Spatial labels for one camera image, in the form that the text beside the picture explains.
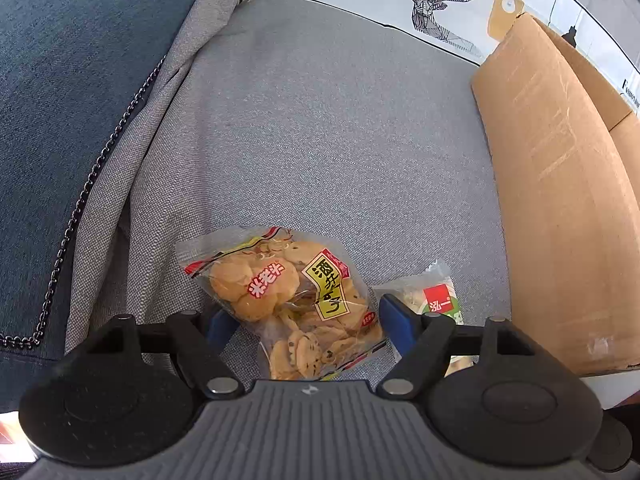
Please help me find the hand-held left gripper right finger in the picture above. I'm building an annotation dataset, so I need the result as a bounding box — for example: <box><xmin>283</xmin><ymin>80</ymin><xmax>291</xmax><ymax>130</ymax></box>
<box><xmin>375</xmin><ymin>294</ymin><xmax>533</xmax><ymax>401</ymax></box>

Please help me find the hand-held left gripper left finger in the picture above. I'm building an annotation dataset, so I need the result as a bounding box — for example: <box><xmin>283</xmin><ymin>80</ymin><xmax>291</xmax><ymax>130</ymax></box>
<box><xmin>95</xmin><ymin>310</ymin><xmax>246</xmax><ymax>400</ymax></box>

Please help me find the pale nougat bar packet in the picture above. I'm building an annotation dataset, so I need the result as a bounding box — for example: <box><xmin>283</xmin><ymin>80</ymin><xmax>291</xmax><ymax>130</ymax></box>
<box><xmin>372</xmin><ymin>259</ymin><xmax>481</xmax><ymax>376</ymax></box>

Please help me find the clear cracker bag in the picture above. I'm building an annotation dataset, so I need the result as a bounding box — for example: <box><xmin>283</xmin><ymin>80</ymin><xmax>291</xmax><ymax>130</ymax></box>
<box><xmin>175</xmin><ymin>226</ymin><xmax>390</xmax><ymax>381</ymax></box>

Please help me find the cardboard box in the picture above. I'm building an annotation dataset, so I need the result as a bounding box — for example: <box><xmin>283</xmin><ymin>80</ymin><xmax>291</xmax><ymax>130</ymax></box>
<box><xmin>471</xmin><ymin>12</ymin><xmax>640</xmax><ymax>377</ymax></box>

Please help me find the blue fabric sofa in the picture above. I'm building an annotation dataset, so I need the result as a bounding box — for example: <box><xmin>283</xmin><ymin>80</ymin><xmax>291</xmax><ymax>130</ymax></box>
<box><xmin>0</xmin><ymin>0</ymin><xmax>241</xmax><ymax>401</ymax></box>

